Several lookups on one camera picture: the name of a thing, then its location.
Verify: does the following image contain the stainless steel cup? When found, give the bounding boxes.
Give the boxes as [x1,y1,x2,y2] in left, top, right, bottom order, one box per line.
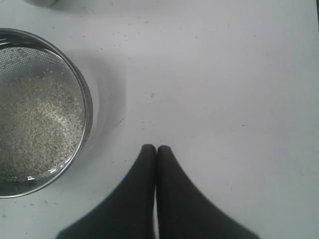
[24,0,58,7]

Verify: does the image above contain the white coarse grains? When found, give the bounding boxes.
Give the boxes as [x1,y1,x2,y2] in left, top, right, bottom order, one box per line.
[0,77,84,177]

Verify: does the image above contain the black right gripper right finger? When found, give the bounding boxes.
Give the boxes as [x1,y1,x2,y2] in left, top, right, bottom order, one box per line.
[157,145,258,239]

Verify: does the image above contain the round steel mesh sieve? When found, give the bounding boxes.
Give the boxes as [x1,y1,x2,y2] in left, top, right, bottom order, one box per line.
[0,28,93,199]

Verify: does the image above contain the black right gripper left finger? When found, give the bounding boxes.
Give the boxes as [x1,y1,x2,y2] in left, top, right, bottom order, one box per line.
[57,144,157,239]

